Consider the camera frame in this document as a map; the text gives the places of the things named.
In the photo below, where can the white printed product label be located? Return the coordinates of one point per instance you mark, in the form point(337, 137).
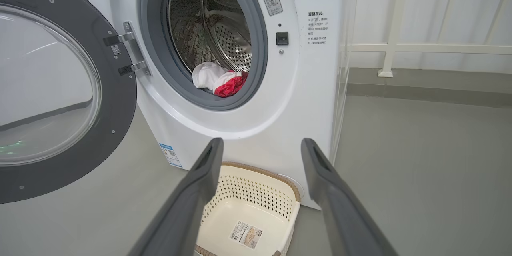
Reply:
point(244, 235)

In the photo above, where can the cream laundry basket brown rim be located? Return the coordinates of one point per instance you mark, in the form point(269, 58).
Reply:
point(248, 196)

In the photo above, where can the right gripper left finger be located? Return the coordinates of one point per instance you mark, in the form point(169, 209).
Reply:
point(188, 208)

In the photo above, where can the black-rimmed glass washer door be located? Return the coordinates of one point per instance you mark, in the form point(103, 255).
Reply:
point(116, 128)

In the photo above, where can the silver door hinge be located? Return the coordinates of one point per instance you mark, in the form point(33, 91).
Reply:
point(134, 50)

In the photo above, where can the black door latch socket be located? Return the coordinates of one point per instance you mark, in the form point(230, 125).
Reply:
point(282, 38)

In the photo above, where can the blue energy label sticker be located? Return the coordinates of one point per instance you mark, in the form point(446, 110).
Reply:
point(171, 155)

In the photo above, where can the red and white jersey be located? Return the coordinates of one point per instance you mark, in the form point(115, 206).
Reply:
point(228, 86)

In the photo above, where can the grey rubber door gasket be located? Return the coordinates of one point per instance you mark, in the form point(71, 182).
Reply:
point(160, 68)

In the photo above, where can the white front-load washing machine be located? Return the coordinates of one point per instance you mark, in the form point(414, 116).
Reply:
point(280, 128)

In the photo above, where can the stainless steel washing machine drum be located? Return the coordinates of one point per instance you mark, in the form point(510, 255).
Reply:
point(228, 28)

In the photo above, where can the white metal railing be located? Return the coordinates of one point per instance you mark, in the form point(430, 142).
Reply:
point(394, 28)

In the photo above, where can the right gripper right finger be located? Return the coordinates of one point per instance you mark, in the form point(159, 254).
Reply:
point(340, 208)

